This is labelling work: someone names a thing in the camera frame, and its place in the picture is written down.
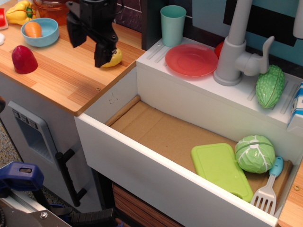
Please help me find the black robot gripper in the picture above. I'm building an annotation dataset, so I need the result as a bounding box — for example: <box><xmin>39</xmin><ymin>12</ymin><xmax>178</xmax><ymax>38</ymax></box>
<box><xmin>66</xmin><ymin>0</ymin><xmax>118</xmax><ymax>68</ymax></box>

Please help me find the yellow toy potato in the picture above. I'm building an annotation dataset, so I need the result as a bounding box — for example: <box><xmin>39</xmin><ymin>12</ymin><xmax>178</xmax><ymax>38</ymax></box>
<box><xmin>102</xmin><ymin>48</ymin><xmax>123</xmax><ymax>68</ymax></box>

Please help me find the pink plastic plate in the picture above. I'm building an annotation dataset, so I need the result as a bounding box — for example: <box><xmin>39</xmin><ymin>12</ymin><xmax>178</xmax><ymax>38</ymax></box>
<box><xmin>165</xmin><ymin>44</ymin><xmax>218</xmax><ymax>77</ymax></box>

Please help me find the orange transparent pot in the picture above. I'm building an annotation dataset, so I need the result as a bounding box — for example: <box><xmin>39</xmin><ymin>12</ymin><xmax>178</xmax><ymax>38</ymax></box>
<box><xmin>32</xmin><ymin>0</ymin><xmax>69</xmax><ymax>26</ymax></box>

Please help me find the blue plastic bowl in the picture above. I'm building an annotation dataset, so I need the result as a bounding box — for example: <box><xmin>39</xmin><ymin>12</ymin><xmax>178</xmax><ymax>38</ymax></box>
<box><xmin>21</xmin><ymin>18</ymin><xmax>59</xmax><ymax>47</ymax></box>

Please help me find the orange toy carrot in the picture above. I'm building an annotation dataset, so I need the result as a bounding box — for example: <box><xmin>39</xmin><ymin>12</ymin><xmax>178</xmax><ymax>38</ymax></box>
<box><xmin>24</xmin><ymin>21</ymin><xmax>42</xmax><ymax>38</ymax></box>

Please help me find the dark red toy vegetable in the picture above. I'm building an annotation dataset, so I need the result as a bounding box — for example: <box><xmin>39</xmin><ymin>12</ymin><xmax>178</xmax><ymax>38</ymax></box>
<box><xmin>11</xmin><ymin>45</ymin><xmax>38</xmax><ymax>74</ymax></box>

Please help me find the yellow toy bell pepper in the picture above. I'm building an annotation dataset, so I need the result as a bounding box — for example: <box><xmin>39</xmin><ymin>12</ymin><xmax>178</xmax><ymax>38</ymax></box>
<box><xmin>6</xmin><ymin>0</ymin><xmax>36</xmax><ymax>25</ymax></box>

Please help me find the teal plastic cup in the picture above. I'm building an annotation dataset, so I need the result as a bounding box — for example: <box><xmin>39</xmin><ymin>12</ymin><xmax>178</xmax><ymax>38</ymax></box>
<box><xmin>160</xmin><ymin>5</ymin><xmax>187</xmax><ymax>47</ymax></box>

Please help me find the red white toy item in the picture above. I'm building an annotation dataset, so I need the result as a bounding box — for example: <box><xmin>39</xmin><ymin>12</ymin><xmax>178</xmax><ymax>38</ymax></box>
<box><xmin>0</xmin><ymin>8</ymin><xmax>9</xmax><ymax>30</ymax></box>

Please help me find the white toy sink basin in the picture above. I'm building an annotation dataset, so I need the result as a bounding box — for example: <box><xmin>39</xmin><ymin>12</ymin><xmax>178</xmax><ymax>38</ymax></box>
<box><xmin>75</xmin><ymin>41</ymin><xmax>303</xmax><ymax>227</ymax></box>

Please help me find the grey toy oven door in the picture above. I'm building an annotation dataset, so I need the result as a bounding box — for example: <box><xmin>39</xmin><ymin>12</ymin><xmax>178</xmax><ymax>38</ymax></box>
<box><xmin>8</xmin><ymin>101</ymin><xmax>59</xmax><ymax>171</ymax></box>

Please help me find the brown cardboard sheet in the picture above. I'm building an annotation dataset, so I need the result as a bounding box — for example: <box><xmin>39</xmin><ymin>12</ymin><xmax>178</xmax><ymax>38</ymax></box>
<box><xmin>105</xmin><ymin>95</ymin><xmax>294</xmax><ymax>209</ymax></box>

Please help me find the red toy tomato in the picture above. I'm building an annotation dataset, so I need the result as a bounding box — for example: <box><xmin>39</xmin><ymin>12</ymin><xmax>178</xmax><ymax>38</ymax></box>
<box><xmin>214</xmin><ymin>41</ymin><xmax>224</xmax><ymax>58</ymax></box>

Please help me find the grey toy faucet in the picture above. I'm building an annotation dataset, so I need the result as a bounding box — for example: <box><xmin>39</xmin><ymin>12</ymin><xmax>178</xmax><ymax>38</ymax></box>
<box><xmin>214</xmin><ymin>0</ymin><xmax>275</xmax><ymax>86</ymax></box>

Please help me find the blue clamp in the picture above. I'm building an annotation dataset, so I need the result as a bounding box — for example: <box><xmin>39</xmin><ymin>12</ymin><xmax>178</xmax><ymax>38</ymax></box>
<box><xmin>0</xmin><ymin>161</ymin><xmax>44</xmax><ymax>193</ymax></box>

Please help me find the lime green cutting board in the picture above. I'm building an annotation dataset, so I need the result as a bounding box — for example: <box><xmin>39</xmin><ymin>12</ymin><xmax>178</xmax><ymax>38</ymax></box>
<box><xmin>191</xmin><ymin>143</ymin><xmax>254</xmax><ymax>203</ymax></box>

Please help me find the green toy bitter gourd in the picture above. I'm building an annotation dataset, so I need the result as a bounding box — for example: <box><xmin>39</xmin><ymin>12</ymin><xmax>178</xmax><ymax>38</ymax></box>
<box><xmin>256</xmin><ymin>65</ymin><xmax>285</xmax><ymax>108</ymax></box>

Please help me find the green toy cabbage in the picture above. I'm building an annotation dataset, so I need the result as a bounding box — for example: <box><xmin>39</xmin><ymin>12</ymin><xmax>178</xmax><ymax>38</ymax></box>
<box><xmin>235</xmin><ymin>135</ymin><xmax>276</xmax><ymax>174</ymax></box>

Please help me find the blue white milk carton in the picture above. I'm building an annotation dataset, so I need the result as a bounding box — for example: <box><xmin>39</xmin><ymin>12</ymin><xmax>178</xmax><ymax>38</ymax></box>
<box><xmin>286</xmin><ymin>83</ymin><xmax>303</xmax><ymax>137</ymax></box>

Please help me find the black cabinet door handle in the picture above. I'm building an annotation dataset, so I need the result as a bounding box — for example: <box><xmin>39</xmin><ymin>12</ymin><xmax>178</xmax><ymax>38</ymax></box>
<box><xmin>55</xmin><ymin>149</ymin><xmax>87</xmax><ymax>207</ymax></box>

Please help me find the grey spatula blue handle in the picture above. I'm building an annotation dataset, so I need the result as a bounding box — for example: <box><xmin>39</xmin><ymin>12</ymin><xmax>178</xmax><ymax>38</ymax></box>
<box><xmin>250</xmin><ymin>156</ymin><xmax>284</xmax><ymax>216</ymax></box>

